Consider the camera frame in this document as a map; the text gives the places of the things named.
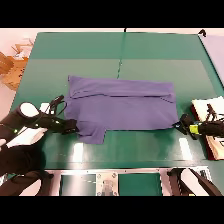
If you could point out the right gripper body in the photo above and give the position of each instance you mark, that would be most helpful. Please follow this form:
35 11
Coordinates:
186 125

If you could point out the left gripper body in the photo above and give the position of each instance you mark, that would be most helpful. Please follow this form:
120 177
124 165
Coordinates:
69 126

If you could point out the purple shirt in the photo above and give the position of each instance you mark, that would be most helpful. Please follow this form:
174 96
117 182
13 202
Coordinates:
123 106

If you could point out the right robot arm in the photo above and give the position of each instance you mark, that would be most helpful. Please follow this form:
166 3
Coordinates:
213 128

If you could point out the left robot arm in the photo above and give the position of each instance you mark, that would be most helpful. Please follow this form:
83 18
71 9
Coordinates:
13 124

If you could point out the white folded garment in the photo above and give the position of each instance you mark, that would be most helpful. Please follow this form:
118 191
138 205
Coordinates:
203 105

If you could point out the brown cardboard box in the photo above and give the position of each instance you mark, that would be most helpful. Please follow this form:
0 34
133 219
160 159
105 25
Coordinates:
13 71

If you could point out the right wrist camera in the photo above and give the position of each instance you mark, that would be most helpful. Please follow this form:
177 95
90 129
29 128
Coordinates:
210 108

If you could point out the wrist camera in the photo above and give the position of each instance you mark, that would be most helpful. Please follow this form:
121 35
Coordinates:
57 99
210 108

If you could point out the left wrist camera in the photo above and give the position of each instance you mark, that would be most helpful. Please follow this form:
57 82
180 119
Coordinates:
57 99

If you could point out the silver frame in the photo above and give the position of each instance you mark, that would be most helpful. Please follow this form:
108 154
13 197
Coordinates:
106 180

